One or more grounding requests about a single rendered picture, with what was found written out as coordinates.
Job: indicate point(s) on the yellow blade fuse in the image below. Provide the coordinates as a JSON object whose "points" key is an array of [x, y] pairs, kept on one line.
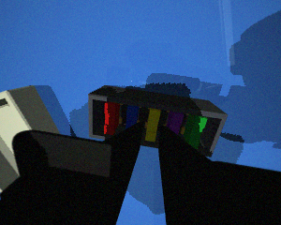
{"points": [[153, 120]]}

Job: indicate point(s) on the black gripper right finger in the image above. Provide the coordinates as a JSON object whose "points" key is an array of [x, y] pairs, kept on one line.
{"points": [[193, 185]]}

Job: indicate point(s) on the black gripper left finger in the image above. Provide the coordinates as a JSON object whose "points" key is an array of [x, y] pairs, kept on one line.
{"points": [[106, 164]]}

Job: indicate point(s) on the blue fuse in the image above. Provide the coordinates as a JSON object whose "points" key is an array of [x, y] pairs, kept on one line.
{"points": [[131, 115]]}

